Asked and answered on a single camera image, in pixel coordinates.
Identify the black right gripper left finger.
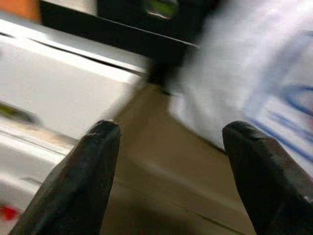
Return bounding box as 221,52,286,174
11,120,121,235

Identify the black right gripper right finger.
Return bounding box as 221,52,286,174
222,121,313,235

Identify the small red item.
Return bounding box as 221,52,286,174
0,205,21,221

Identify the white drawer unit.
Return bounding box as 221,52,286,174
0,18,147,235

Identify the white cloth with blue print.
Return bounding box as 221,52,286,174
168,0,313,162

